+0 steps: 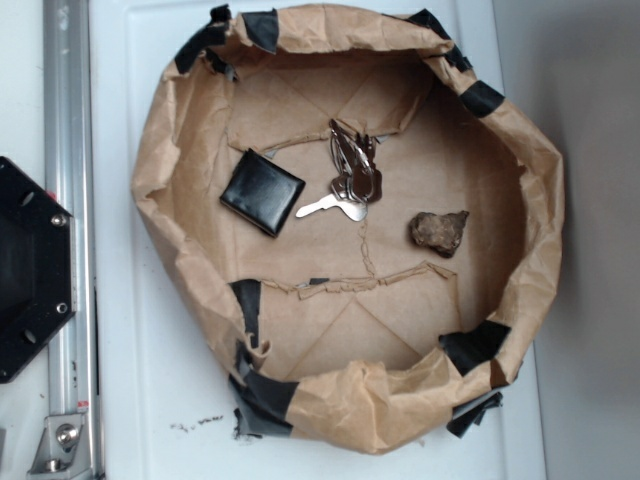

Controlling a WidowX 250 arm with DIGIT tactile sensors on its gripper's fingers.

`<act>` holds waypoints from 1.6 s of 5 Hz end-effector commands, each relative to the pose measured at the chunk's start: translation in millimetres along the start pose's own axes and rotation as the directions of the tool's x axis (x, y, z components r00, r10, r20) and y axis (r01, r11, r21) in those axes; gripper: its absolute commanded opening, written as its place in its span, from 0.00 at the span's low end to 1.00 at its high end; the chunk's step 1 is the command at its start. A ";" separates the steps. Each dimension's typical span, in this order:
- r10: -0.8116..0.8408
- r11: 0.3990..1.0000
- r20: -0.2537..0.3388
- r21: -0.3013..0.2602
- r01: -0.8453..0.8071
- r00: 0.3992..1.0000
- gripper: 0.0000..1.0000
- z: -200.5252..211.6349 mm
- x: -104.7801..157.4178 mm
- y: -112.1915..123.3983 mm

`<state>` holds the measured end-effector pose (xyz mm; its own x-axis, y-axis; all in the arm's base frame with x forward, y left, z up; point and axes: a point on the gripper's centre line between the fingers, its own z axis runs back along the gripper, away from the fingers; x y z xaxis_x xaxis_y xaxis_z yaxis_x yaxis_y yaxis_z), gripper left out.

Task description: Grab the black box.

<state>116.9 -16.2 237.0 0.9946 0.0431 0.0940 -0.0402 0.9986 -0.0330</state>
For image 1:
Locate black square box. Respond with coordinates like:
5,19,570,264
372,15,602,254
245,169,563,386
220,149,306,237

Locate brown paper bag bin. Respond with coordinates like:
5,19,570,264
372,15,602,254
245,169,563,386
131,4,564,454

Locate silver key bunch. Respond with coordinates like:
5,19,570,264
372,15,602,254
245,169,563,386
296,120,382,222

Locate brown rock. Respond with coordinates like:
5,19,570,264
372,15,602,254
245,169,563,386
408,210,469,258

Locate white tray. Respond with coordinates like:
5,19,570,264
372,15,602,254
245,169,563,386
89,1,546,479

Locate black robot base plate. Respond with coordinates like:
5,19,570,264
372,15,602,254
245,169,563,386
1,157,75,384

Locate aluminium extrusion rail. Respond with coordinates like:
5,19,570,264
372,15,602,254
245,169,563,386
27,1,105,479

